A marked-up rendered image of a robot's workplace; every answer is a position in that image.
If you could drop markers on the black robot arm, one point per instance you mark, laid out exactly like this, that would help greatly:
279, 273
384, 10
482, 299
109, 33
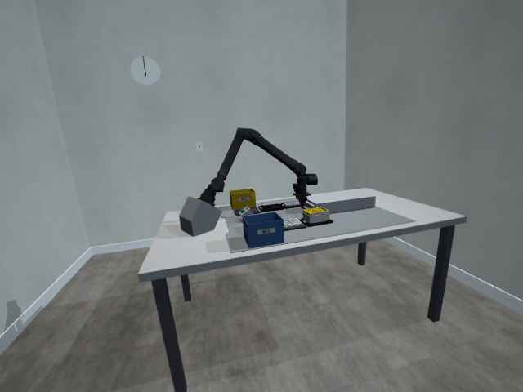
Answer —
217, 184

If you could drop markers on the dark blue open-top bin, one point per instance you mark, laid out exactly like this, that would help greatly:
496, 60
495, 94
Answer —
263, 229

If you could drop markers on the yellow open-top bin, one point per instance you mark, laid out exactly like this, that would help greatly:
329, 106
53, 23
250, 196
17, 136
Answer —
241, 198

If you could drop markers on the grey bench mat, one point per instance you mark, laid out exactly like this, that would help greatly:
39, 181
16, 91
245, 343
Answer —
343, 223

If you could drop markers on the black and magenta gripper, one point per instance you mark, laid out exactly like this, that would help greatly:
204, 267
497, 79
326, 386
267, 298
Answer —
301, 192

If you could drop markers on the white multiwell plate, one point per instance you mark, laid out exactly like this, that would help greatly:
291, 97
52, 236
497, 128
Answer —
291, 223

